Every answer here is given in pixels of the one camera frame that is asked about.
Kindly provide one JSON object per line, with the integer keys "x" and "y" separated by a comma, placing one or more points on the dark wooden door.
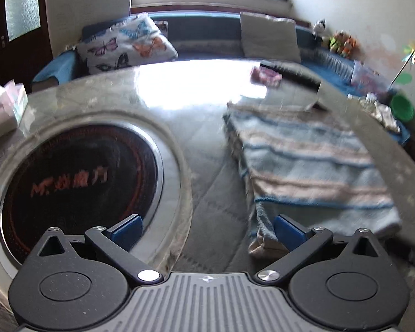
{"x": 27, "y": 55}

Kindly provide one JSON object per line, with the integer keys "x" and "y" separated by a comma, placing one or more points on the black and white plush toy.
{"x": 320, "y": 28}

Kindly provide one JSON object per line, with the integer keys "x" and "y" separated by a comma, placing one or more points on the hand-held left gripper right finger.
{"x": 288, "y": 230}

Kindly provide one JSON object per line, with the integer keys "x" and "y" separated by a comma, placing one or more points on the round black induction hob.
{"x": 72, "y": 179}

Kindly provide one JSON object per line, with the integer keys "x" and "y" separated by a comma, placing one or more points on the green plastic basin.
{"x": 402, "y": 108}

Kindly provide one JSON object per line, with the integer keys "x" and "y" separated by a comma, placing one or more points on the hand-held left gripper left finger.
{"x": 128, "y": 230}

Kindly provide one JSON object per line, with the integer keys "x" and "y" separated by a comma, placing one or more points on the tissue box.
{"x": 7, "y": 110}

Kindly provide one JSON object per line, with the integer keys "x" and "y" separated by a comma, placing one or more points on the blue sofa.
{"x": 207, "y": 31}

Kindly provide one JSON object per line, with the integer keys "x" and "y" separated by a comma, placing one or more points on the pink wrapper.
{"x": 266, "y": 76}

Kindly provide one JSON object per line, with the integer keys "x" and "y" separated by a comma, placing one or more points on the grey pillow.
{"x": 269, "y": 38}

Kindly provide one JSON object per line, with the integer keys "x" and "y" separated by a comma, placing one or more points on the striped blue beige towel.
{"x": 307, "y": 166}

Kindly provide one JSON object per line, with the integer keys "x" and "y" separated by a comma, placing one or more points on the butterfly print pillow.
{"x": 124, "y": 46}

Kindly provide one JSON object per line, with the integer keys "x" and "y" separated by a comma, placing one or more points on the orange and green plush toy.
{"x": 344, "y": 43}

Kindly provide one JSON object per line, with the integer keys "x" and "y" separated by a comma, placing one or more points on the colourful pinwheel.
{"x": 413, "y": 53}

